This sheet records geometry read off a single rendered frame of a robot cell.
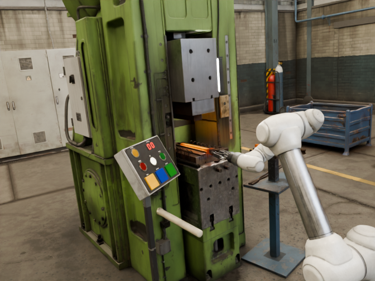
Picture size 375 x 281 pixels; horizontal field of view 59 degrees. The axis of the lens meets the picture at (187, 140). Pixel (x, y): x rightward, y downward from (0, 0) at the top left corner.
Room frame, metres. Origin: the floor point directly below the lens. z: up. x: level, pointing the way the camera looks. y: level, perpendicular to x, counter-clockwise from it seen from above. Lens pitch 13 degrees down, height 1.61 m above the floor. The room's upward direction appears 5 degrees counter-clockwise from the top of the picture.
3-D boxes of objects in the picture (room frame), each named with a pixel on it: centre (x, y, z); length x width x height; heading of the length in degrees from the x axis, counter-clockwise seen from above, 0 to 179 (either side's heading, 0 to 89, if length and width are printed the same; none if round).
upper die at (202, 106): (2.40, 0.00, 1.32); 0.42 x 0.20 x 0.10; 37
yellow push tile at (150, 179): (1.68, 0.21, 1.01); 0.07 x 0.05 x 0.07; 152
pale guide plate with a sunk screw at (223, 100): (2.53, -0.30, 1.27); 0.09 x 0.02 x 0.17; 127
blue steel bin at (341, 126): (5.69, -2.48, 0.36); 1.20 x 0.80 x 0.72; 35
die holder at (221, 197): (2.44, -0.04, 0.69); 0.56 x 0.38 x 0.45; 37
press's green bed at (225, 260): (2.44, -0.04, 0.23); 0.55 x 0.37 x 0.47; 37
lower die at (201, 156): (2.40, 0.00, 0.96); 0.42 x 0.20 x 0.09; 37
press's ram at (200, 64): (2.43, -0.04, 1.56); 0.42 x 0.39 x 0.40; 37
